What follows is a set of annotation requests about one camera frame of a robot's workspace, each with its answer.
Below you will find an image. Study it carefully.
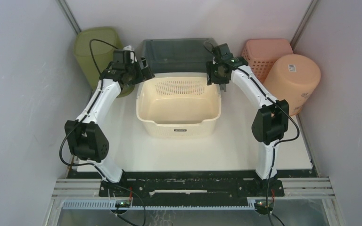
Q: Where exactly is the green perforated waste bin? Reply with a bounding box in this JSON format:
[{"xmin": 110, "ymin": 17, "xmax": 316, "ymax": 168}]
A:
[{"xmin": 73, "ymin": 27, "xmax": 123, "ymax": 92}]

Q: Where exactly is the cream perforated plastic basket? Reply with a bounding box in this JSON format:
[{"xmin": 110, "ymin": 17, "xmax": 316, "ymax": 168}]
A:
[{"xmin": 136, "ymin": 72, "xmax": 222, "ymax": 138}]

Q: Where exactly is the pink perforated plastic basket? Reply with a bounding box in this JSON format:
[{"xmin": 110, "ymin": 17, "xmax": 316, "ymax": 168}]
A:
[{"xmin": 241, "ymin": 39, "xmax": 293, "ymax": 83}]

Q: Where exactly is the orange plastic bucket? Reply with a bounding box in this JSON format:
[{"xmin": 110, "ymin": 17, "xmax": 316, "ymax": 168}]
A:
[{"xmin": 263, "ymin": 54, "xmax": 321, "ymax": 116}]

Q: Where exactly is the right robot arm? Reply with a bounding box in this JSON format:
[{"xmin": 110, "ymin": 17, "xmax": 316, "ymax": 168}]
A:
[{"xmin": 204, "ymin": 42, "xmax": 289, "ymax": 196}]

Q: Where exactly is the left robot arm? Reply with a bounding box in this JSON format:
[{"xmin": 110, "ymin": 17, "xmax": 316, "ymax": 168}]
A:
[{"xmin": 64, "ymin": 46, "xmax": 155, "ymax": 196}]

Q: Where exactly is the grey plastic storage bin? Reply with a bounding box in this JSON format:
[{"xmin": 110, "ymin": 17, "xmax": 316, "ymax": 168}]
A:
[{"xmin": 142, "ymin": 38, "xmax": 218, "ymax": 74}]

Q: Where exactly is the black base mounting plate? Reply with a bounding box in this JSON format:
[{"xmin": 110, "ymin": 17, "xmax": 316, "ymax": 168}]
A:
[{"xmin": 68, "ymin": 169, "xmax": 318, "ymax": 200}]

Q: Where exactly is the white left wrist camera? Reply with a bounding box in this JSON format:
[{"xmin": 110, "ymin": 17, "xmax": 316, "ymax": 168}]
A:
[{"xmin": 123, "ymin": 45, "xmax": 137, "ymax": 64}]

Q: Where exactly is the black right camera cable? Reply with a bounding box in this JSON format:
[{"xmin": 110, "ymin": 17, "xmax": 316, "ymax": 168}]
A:
[{"xmin": 203, "ymin": 41, "xmax": 301, "ymax": 226}]

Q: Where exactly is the left aluminium frame post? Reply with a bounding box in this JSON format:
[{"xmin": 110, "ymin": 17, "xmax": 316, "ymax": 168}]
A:
[{"xmin": 56, "ymin": 0, "xmax": 82, "ymax": 35}]

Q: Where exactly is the aluminium frame post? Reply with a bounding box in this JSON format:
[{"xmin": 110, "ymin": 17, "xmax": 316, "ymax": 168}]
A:
[
  {"xmin": 290, "ymin": 0, "xmax": 320, "ymax": 50},
  {"xmin": 56, "ymin": 0, "xmax": 82, "ymax": 35}
]

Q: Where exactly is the right aluminium frame post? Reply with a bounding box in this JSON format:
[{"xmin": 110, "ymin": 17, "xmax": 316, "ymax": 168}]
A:
[{"xmin": 290, "ymin": 0, "xmax": 320, "ymax": 50}]

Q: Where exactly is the aluminium front rail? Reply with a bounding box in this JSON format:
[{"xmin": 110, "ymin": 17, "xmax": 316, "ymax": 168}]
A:
[{"xmin": 51, "ymin": 178, "xmax": 336, "ymax": 210}]

